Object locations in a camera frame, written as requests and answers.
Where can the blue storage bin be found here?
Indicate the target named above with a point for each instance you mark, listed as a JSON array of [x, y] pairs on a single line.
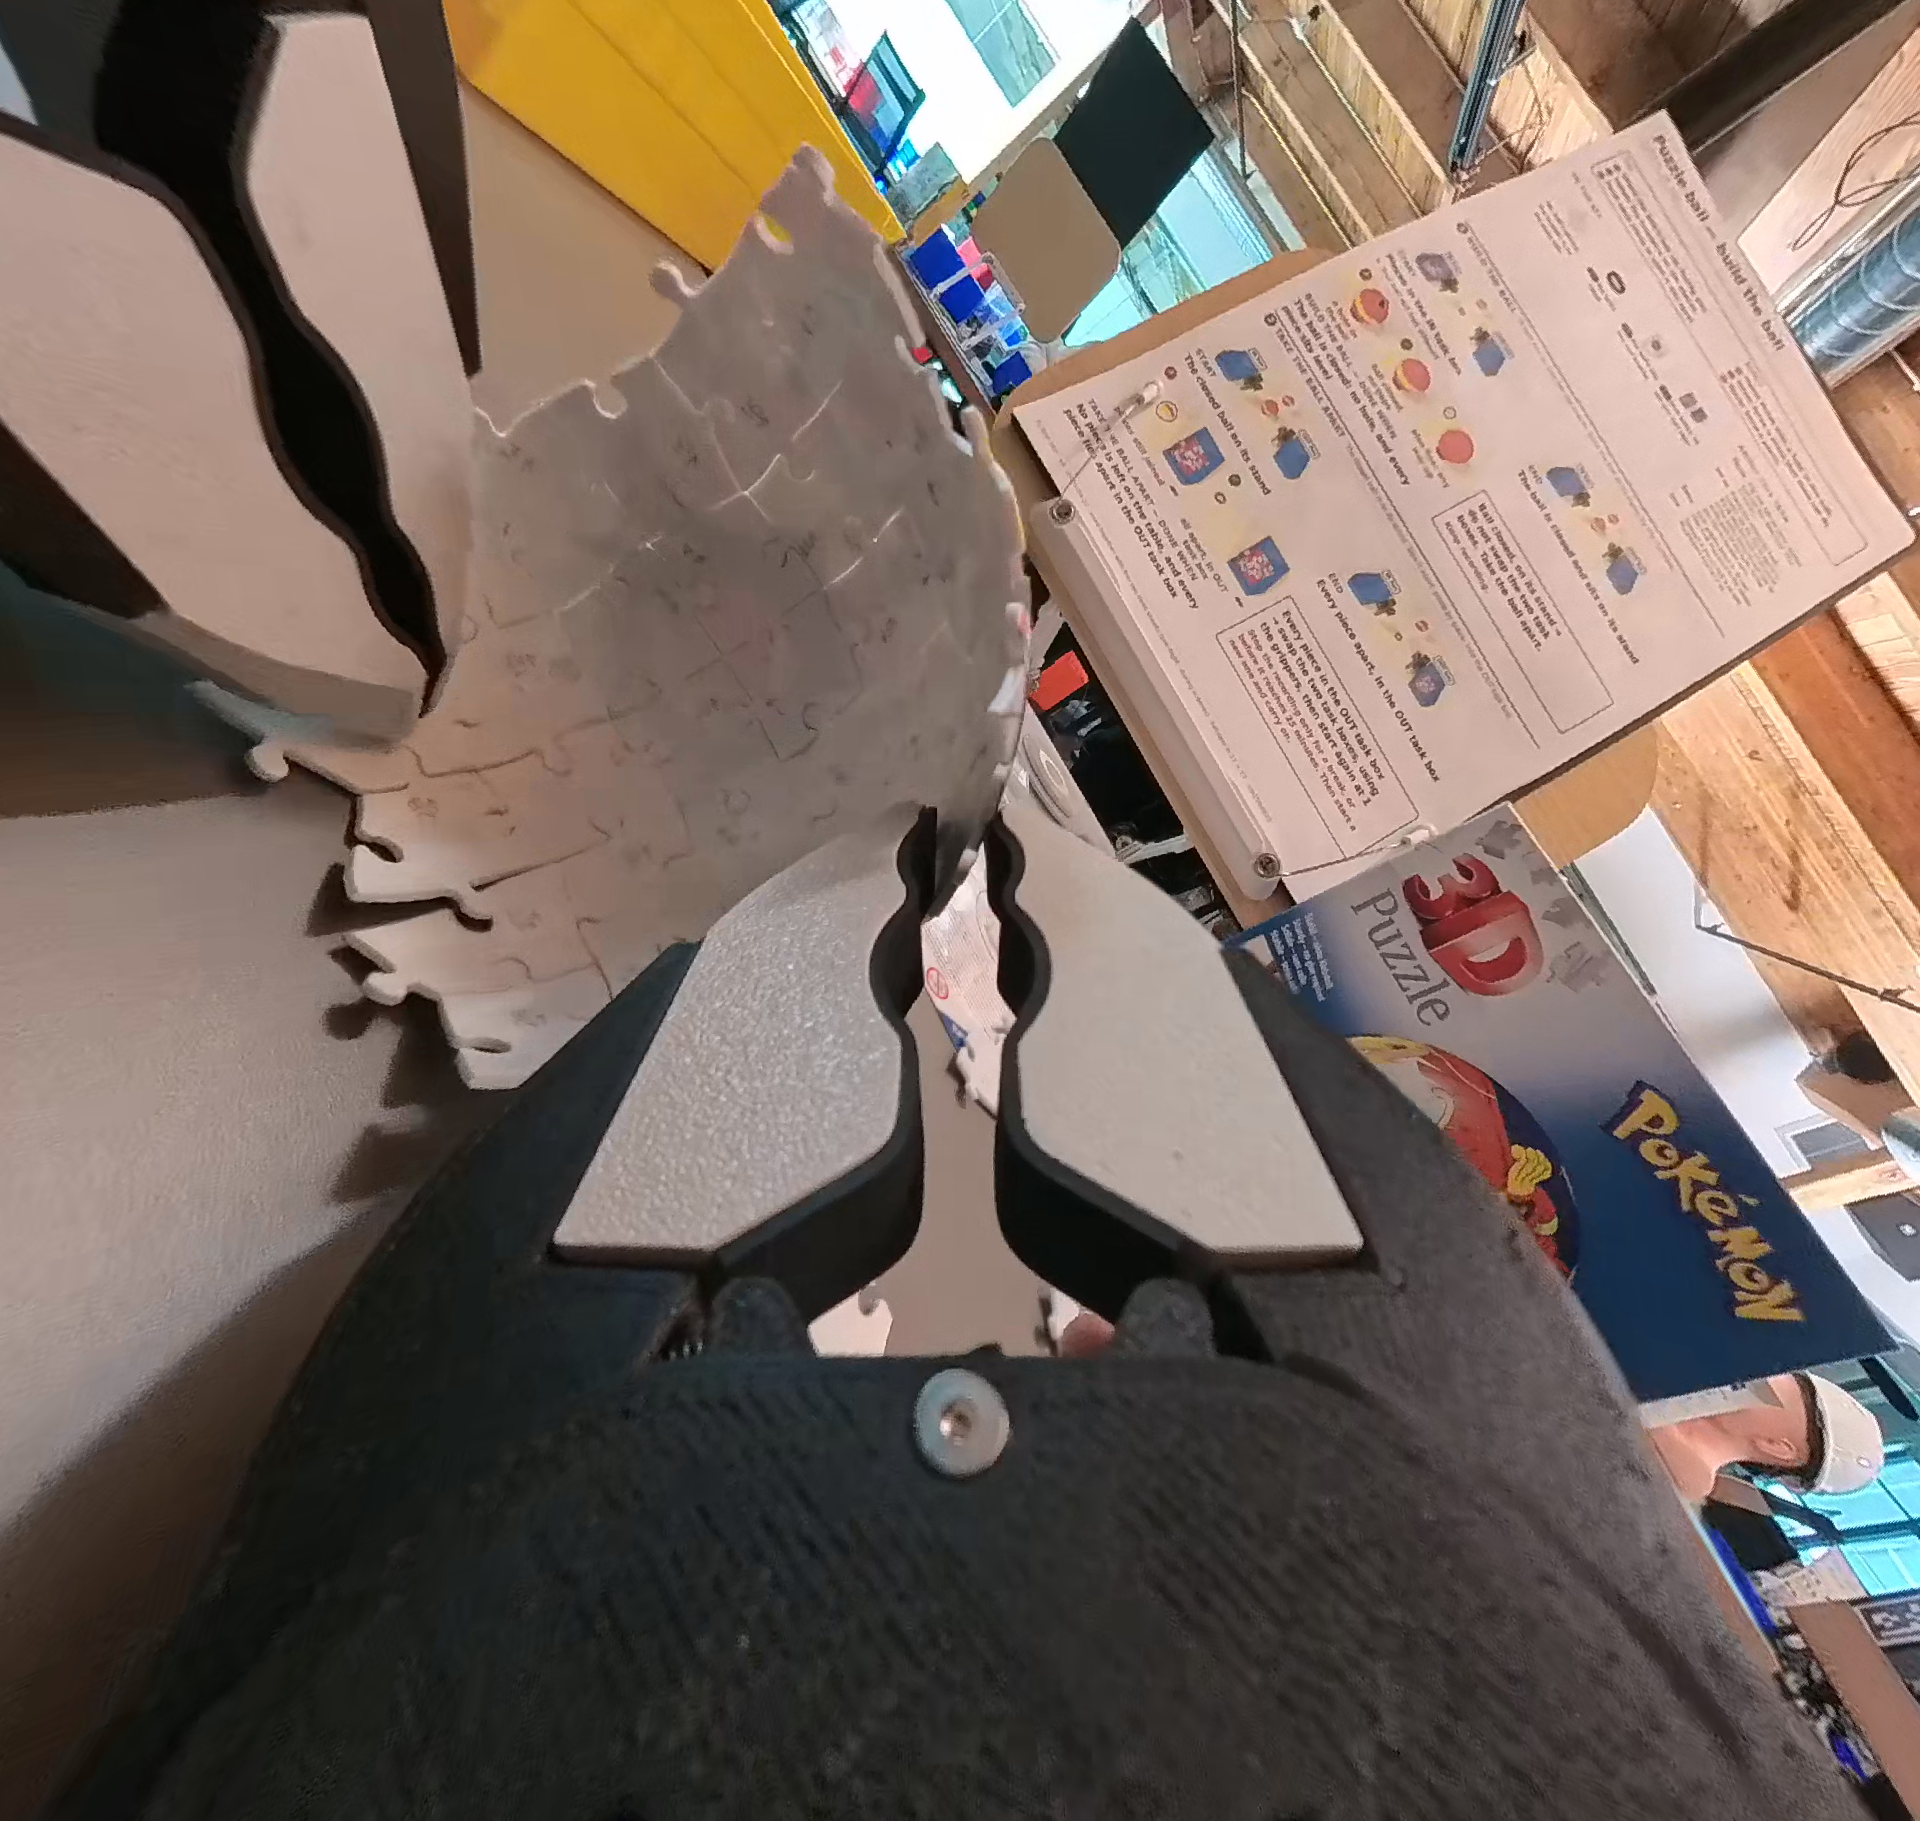
[[960, 299]]

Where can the silver ventilation duct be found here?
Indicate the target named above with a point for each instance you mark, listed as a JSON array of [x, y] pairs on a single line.
[[1860, 306]]

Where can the white plastic device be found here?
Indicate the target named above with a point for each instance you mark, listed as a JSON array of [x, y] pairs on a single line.
[[1051, 782]]

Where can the assembled white puzzle ball shell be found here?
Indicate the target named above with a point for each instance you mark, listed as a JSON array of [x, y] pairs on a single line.
[[721, 576]]

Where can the black and tan sign board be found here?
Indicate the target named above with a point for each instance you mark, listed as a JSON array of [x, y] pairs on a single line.
[[1095, 171]]

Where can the blue printed puzzle box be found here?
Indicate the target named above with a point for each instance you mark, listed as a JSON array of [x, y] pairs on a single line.
[[1591, 1131]]

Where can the person's right hand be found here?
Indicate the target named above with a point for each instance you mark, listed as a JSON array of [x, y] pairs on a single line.
[[1088, 1332]]

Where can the yellow plastic bin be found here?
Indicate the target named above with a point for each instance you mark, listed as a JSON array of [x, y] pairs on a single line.
[[646, 67]]

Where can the pile of white puzzle pieces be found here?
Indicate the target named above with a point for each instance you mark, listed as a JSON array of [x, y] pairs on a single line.
[[855, 1326]]

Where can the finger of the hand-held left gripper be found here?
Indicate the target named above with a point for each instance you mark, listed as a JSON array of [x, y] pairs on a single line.
[[375, 277], [136, 397]]

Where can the white instruction board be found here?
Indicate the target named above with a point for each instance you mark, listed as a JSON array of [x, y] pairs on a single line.
[[1426, 502]]

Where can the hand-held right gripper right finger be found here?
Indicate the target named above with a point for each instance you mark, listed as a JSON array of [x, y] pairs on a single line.
[[1185, 1102]]

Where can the white paper instruction leaflet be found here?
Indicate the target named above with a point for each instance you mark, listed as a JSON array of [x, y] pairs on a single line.
[[960, 966]]

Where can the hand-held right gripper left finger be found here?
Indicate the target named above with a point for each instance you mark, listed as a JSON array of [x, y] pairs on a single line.
[[750, 1086]]

